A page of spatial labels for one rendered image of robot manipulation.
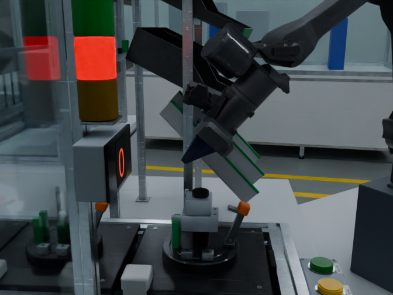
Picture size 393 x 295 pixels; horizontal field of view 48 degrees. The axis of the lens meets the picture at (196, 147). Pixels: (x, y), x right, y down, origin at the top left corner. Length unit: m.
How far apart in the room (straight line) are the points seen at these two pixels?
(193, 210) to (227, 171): 0.24
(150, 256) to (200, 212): 0.13
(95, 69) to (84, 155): 0.10
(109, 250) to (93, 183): 0.34
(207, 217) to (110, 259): 0.19
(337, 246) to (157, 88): 4.01
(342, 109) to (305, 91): 0.43
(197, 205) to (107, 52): 0.34
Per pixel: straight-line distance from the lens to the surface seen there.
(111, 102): 0.55
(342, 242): 1.17
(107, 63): 0.54
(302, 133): 4.83
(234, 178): 0.99
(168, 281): 0.75
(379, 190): 0.95
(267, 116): 4.79
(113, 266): 0.81
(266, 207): 1.33
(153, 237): 0.89
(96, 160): 0.52
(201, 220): 0.78
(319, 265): 0.82
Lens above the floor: 1.37
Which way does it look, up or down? 15 degrees down
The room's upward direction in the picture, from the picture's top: straight up
